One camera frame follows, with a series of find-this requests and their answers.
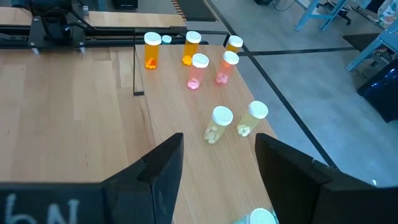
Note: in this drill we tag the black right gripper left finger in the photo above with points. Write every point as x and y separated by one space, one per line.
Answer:
161 174

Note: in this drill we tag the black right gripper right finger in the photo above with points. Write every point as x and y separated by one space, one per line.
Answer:
289 180

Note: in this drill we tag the teal medicine bottle white cap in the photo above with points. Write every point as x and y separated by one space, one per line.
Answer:
166 39
261 217

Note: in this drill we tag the yellow medicine bottle white cap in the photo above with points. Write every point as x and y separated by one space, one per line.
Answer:
256 110
220 119

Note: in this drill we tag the pink medicine bottle white cap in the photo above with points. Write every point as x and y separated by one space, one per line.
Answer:
227 67
199 71

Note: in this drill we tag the orange medicine bottle white cap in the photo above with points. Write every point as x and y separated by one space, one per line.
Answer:
235 41
191 49
151 51

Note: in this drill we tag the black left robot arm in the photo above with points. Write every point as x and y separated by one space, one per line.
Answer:
53 25

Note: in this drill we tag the wooden shelf black legs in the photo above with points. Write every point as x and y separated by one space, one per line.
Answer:
186 155

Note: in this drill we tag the dark blue chair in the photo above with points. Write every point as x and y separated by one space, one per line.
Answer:
382 93

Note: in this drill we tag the silver base standoff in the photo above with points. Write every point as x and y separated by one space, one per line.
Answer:
35 51
82 49

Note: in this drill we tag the black floor hatch striped edge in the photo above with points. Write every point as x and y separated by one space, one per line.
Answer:
196 11

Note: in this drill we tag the black box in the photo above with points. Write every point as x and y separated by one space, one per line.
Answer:
124 3

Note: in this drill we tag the black aluminium frame rail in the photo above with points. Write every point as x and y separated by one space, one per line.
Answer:
109 40

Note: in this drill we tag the light blue desk frame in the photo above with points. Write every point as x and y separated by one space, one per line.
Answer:
388 37
306 15

